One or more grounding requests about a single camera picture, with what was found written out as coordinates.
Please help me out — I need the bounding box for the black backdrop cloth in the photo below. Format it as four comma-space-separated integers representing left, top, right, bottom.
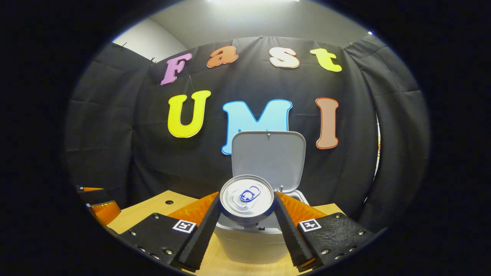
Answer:
63, 34, 430, 232

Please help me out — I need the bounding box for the wooden desktop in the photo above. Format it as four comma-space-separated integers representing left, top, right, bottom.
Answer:
105, 191, 346, 276

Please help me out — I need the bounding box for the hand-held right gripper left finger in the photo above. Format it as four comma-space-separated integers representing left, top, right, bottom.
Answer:
117, 192, 222, 273

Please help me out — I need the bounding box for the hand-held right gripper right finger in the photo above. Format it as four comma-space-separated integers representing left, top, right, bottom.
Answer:
274, 191, 377, 273

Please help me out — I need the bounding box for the white desktop garbage bin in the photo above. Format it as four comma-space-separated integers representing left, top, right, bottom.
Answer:
215, 130, 310, 264

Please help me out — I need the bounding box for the silver pop can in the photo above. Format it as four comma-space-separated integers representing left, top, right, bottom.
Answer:
219, 175, 275, 228

